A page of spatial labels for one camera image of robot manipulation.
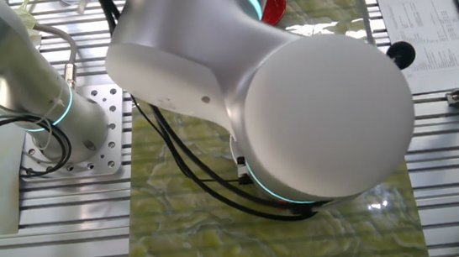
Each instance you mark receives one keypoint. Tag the yellow-green fly swatter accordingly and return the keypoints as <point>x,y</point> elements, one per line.
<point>28,17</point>

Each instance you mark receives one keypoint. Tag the printed table paper sheet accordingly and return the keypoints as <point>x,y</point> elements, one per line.
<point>434,20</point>

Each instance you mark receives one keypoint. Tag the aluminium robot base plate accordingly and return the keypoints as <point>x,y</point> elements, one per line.
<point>106,115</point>

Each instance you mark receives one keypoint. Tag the red bowl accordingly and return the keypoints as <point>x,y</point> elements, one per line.
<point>277,6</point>

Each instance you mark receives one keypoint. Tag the black foam microphone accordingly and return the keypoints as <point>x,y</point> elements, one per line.
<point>403,53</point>

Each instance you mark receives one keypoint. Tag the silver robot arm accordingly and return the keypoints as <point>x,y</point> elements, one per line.
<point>296,118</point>

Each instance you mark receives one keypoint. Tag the green marble pattern mat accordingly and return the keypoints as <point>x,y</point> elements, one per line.
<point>203,249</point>

